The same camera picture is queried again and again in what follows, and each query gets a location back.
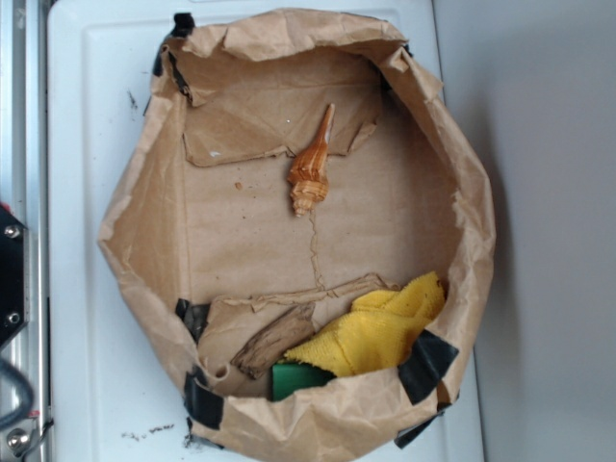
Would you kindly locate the orange spiral sea shell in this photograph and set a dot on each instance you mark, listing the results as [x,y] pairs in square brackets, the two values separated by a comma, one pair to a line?
[307,175]

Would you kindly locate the black tape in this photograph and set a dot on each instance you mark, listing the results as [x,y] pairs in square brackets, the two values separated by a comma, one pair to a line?
[427,364]
[202,404]

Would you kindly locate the brown wood piece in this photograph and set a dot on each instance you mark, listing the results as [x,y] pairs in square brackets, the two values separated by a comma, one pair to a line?
[268,345]

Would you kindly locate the aluminium frame rail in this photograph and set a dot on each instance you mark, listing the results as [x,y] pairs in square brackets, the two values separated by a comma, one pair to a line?
[26,402]

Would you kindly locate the black tape bottom right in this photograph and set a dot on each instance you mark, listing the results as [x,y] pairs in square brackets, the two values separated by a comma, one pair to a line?
[427,364]

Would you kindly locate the brown paper bag bin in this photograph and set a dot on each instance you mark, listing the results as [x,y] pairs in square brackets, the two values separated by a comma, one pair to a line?
[206,249]

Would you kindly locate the yellow cloth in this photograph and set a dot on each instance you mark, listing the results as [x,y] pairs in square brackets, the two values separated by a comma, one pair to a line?
[378,331]

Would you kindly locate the black tape bottom left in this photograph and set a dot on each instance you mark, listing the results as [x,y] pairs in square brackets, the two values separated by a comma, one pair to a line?
[202,404]

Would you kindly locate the black metal bracket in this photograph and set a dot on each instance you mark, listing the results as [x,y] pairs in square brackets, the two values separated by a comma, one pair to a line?
[13,275]

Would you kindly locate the green block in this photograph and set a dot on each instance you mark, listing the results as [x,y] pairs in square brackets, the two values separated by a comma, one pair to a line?
[290,377]

